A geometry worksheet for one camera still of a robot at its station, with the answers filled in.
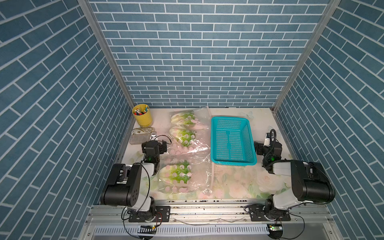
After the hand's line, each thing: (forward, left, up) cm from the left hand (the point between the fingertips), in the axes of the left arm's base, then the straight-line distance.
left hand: (158, 140), depth 93 cm
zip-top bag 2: (-3, -26, -2) cm, 26 cm away
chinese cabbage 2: (+3, -16, 0) cm, 16 cm away
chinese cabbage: (-21, -15, +2) cm, 26 cm away
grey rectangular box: (+4, +15, -4) cm, 16 cm away
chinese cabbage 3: (+18, -18, +2) cm, 26 cm away
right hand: (0, -68, -1) cm, 68 cm away
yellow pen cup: (+19, +14, +4) cm, 24 cm away
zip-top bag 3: (+17, -25, +3) cm, 30 cm away
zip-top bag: (-24, -26, -6) cm, 36 cm away
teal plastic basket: (+4, -49, -7) cm, 49 cm away
